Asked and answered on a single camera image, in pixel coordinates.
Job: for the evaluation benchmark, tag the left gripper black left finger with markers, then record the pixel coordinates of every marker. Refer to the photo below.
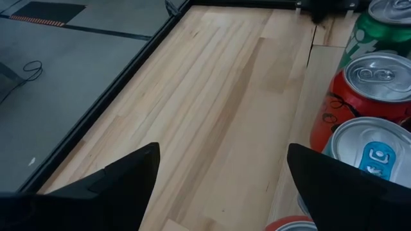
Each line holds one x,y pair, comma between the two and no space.
112,199

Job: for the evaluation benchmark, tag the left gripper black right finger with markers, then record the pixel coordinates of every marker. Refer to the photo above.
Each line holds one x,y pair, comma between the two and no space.
337,199

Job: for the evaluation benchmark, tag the slim silver blue beverage can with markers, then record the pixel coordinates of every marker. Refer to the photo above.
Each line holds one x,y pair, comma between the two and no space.
353,147

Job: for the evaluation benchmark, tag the red can recycle me print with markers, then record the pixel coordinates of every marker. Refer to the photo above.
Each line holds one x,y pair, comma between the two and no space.
289,224

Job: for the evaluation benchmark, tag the red can with black label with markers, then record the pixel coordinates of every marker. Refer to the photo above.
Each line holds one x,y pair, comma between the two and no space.
340,106

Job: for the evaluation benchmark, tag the dark green soda can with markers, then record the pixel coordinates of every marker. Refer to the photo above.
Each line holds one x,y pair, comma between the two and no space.
375,35

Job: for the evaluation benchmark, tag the black mat orange stripe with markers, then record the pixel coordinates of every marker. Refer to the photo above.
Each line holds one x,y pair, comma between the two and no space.
48,11

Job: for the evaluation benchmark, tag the black metal shelf frame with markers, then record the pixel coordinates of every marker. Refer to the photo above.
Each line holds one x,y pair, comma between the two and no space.
305,112

